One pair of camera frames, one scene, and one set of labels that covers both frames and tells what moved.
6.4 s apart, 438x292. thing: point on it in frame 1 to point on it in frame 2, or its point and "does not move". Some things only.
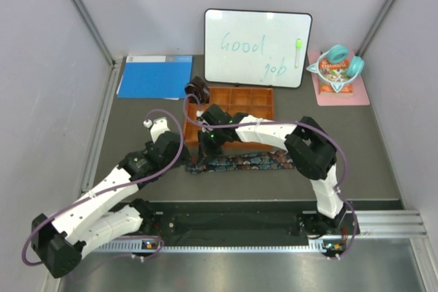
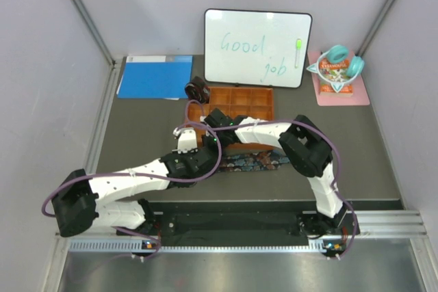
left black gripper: [185, 158] to [191, 153]
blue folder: [155, 76] does not move
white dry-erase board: [255, 47] does not move
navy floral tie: [212, 163] does not move
